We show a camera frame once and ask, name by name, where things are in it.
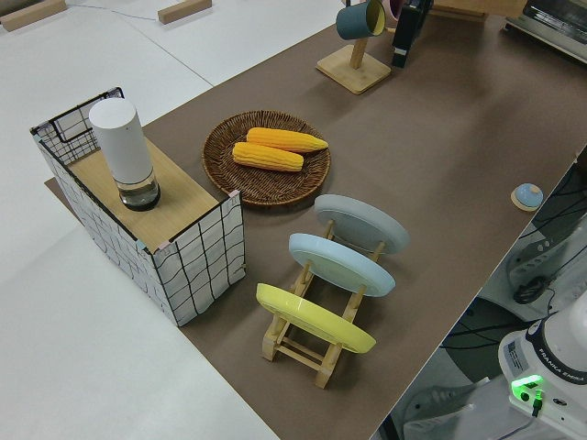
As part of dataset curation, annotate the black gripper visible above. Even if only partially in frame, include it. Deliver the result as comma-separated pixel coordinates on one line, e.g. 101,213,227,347
391,0,435,70

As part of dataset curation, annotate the light wooden drawer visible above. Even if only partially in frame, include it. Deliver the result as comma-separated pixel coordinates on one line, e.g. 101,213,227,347
430,0,528,20

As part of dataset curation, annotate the wooden mug tree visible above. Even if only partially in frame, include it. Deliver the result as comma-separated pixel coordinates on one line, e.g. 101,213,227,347
315,0,395,96

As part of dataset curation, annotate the pink mug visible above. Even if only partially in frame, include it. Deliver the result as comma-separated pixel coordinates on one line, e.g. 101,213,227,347
382,0,407,22

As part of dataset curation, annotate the dark blue mug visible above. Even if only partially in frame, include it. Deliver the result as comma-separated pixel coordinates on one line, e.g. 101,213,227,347
335,0,388,41

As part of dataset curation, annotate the brown table mat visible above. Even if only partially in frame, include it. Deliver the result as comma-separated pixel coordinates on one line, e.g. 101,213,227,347
43,0,587,440

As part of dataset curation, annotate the yellow corn cob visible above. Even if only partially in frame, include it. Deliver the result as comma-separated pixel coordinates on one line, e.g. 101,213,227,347
232,141,305,173
246,126,330,154

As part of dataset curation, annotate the white toaster oven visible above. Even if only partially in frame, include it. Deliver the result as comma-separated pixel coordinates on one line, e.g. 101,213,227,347
502,0,587,63

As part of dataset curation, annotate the grey plate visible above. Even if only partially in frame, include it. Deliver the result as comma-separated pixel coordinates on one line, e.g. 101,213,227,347
314,193,410,255

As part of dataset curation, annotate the blue call bell wooden base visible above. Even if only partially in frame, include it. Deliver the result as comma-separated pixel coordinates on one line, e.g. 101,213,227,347
510,182,545,212

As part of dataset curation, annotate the round wicker basket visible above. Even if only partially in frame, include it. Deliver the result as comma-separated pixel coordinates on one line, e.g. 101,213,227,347
202,110,332,208

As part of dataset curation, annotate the light blue plate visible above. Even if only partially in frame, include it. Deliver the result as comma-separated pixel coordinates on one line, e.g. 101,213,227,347
288,232,396,298

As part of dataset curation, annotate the wooden block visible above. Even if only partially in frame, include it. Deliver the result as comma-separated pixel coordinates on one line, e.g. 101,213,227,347
157,0,213,24
0,0,55,32

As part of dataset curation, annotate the yellow plate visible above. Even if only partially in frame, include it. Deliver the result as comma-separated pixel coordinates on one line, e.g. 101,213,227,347
255,282,378,355

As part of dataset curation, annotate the wooden dish rack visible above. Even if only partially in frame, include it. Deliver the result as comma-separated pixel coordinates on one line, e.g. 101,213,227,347
260,218,389,390

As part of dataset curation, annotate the black cable bundle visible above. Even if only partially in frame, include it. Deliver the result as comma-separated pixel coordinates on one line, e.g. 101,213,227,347
451,159,587,349

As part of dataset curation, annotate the wire grid rack wooden top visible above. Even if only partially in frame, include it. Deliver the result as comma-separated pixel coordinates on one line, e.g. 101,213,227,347
29,86,249,327

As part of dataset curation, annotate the thin blue cable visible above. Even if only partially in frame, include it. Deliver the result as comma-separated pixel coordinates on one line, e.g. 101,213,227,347
63,0,160,22

